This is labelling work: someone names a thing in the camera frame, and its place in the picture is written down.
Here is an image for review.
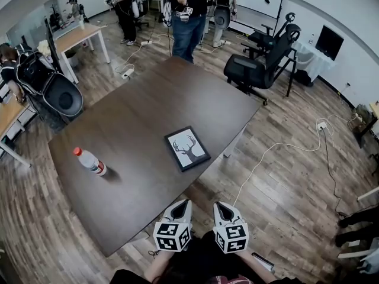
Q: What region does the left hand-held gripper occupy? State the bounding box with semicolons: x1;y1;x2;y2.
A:
152;199;195;253

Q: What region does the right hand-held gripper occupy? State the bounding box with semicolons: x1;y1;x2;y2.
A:
211;201;249;255

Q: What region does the framed deer picture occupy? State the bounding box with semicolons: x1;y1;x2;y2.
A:
163;125;212;173

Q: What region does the person's left forearm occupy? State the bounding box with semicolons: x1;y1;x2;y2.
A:
143;248;176;284

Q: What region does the person's right forearm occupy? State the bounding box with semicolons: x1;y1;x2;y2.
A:
236;249;277;281

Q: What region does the white-legged wooden table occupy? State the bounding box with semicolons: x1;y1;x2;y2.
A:
54;22;112;85
0;95;40;170

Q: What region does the person's black shirt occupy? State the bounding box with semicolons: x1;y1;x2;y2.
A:
108;228;326;284

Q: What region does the black grey pack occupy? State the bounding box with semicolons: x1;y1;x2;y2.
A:
250;251;275;274

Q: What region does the plastic water bottle red cap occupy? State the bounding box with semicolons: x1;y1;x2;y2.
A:
72;146;108;178

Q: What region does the black office chair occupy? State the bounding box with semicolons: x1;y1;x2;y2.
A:
242;11;297;56
223;23;302;107

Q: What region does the white cloth covered table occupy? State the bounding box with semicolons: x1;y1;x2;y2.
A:
291;38;338;83

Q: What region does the white bin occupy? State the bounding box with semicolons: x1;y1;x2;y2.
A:
65;49;80;68

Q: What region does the white floor cable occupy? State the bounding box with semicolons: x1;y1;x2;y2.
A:
232;113;365;207

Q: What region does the black floor cable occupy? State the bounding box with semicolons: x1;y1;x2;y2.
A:
321;128;356;218

